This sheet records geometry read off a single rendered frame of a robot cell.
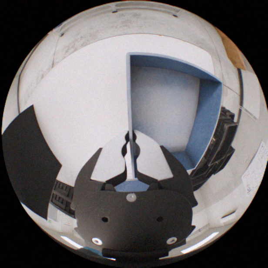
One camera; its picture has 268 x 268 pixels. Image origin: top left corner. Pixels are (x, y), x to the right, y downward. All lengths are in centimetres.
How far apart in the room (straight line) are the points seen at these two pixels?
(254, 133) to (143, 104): 258
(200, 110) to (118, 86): 17
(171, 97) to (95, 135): 18
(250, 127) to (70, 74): 272
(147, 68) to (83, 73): 12
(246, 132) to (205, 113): 250
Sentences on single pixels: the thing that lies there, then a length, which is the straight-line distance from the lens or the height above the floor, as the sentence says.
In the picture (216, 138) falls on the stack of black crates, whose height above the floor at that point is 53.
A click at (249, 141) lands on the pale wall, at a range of 266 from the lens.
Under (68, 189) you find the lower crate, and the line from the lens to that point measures 65.
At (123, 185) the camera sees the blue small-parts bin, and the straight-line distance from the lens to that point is 34.
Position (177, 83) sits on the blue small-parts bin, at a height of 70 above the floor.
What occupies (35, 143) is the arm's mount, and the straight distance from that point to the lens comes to 35.
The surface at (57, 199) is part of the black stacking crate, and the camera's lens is 68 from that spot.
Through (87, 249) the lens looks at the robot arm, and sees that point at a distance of 27.
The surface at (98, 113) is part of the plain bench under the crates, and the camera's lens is 18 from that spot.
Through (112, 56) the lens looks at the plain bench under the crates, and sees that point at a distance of 17.
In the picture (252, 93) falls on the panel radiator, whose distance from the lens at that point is 251.
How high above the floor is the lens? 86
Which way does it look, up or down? 58 degrees down
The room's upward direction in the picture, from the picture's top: 175 degrees clockwise
